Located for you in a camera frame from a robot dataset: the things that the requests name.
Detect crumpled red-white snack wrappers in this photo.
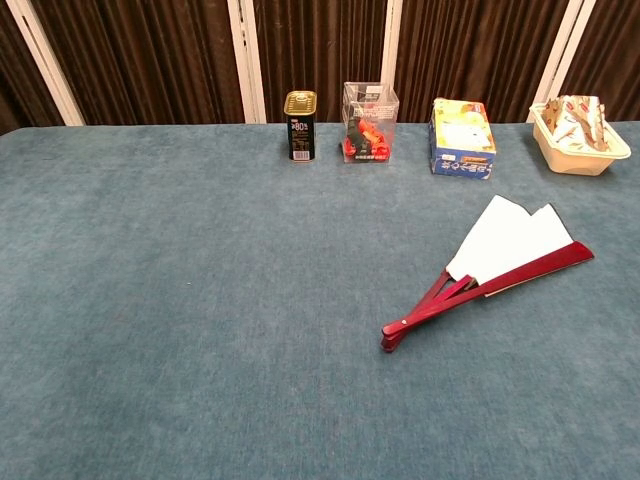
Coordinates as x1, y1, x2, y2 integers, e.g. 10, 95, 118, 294
543, 94, 610, 153

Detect red and orange toy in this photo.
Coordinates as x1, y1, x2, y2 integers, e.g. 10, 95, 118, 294
342, 118, 392, 161

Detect beige plastic tray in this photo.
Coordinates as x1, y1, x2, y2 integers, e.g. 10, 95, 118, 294
529, 102, 633, 176

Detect dark brown pleated curtain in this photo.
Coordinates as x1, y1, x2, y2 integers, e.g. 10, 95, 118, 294
0, 0, 640, 136

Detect red-ribbed white paper folding fan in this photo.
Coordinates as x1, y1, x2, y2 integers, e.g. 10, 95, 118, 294
380, 194, 596, 354

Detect clear plastic display box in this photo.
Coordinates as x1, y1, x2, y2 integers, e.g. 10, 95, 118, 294
341, 81, 400, 164

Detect white screen frame post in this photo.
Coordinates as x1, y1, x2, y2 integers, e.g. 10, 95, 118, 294
380, 0, 404, 101
227, 0, 267, 125
526, 0, 597, 124
5, 0, 85, 127

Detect blue and yellow tissue box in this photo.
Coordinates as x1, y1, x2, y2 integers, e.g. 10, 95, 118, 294
428, 97, 498, 180

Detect yellow small package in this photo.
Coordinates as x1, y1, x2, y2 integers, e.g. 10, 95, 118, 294
283, 90, 318, 162

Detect blue felt table cover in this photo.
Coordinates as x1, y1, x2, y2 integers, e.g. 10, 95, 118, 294
0, 122, 640, 480

